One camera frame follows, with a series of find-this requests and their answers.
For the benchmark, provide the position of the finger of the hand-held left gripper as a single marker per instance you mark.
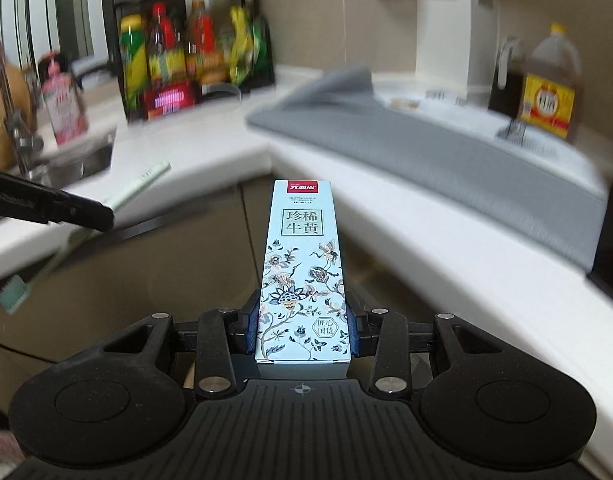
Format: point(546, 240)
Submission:
point(46, 202)

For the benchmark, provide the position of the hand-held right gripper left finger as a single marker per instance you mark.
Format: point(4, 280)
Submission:
point(251, 327)

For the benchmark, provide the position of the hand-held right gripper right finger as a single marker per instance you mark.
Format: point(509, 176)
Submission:
point(356, 330)

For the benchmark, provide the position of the light blue floral box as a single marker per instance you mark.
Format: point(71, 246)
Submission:
point(301, 260)

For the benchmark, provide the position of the green toothbrush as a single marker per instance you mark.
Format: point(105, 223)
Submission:
point(136, 182)

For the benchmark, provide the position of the steel sink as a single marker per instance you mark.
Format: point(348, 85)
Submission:
point(81, 157)

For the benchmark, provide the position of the chrome faucet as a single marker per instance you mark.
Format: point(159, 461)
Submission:
point(19, 130)

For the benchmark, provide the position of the pink bottle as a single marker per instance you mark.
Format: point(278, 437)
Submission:
point(64, 105)

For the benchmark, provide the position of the wooden cutting board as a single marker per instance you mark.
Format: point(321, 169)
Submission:
point(21, 90)

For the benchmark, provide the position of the black metal rack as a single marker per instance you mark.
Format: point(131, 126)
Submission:
point(121, 60)

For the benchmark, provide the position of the yellow-green plastic bottle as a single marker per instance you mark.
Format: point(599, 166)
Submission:
point(134, 60)

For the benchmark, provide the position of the grey mat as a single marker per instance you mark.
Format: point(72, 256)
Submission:
point(411, 160)

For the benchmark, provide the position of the red-capped clear bottle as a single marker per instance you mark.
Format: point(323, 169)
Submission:
point(164, 50)

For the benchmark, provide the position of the small black striped wrapper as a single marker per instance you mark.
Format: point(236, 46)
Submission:
point(519, 135)

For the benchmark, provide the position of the yellow-green snack bag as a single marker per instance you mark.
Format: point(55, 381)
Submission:
point(246, 45)

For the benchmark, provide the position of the black stove top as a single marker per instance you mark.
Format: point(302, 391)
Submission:
point(609, 250)

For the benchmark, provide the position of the dark sauce bottle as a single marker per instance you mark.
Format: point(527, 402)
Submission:
point(506, 80)

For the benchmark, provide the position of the large yellow-capped oil jug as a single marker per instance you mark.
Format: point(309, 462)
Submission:
point(549, 90)

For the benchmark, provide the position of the white vented pipe casing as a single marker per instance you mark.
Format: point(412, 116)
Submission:
point(446, 35)

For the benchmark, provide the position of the window with dark frame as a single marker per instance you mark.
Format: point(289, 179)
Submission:
point(36, 5)

